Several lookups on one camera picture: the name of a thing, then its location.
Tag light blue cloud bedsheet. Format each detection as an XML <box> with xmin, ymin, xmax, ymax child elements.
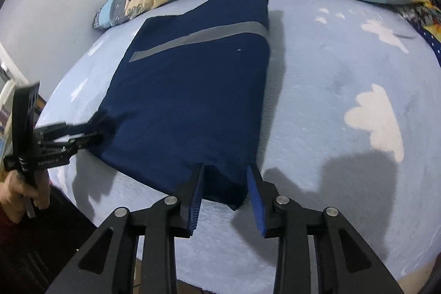
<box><xmin>38</xmin><ymin>0</ymin><xmax>440</xmax><ymax>293</ymax></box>

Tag person left hand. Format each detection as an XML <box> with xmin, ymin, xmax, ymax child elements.
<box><xmin>1</xmin><ymin>170</ymin><xmax>51</xmax><ymax>223</ymax></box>

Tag navy work jacket red collar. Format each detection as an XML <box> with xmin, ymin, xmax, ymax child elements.
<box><xmin>90</xmin><ymin>0</ymin><xmax>270</xmax><ymax>209</ymax></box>

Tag dark patterned cloth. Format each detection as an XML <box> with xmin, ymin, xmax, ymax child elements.
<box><xmin>396</xmin><ymin>3</ymin><xmax>441</xmax><ymax>63</ymax></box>

